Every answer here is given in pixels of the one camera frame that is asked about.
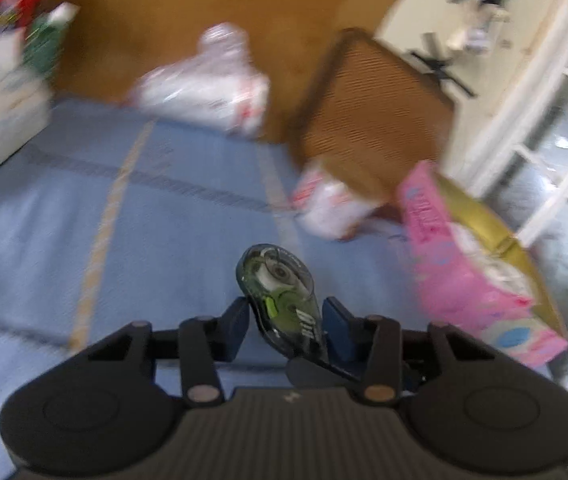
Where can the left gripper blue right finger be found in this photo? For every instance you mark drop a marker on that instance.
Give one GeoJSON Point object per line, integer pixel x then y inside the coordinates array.
{"type": "Point", "coordinates": [346, 335]}

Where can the brown woven chair back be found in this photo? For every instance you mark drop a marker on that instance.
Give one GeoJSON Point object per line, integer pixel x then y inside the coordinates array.
{"type": "Point", "coordinates": [368, 106]}

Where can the pink tin box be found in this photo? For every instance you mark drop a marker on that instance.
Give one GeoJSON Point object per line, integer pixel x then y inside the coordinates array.
{"type": "Point", "coordinates": [471, 272]}

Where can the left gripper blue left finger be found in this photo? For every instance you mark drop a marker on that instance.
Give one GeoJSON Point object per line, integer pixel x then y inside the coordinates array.
{"type": "Point", "coordinates": [232, 328]}

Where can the blue checked tablecloth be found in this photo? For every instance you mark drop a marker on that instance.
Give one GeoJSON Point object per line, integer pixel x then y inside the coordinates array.
{"type": "Point", "coordinates": [107, 218]}

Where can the green drink carton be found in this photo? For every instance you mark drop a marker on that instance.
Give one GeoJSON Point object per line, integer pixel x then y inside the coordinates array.
{"type": "Point", "coordinates": [44, 40]}

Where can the wooden floor-pattern board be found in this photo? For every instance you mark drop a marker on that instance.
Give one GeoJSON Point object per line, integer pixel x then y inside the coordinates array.
{"type": "Point", "coordinates": [114, 42]}

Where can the clear bag with white roll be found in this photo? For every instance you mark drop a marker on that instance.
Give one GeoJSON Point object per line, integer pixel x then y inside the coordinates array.
{"type": "Point", "coordinates": [217, 88]}

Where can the green correction tape dispenser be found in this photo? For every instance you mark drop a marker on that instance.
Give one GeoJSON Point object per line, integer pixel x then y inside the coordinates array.
{"type": "Point", "coordinates": [280, 290]}

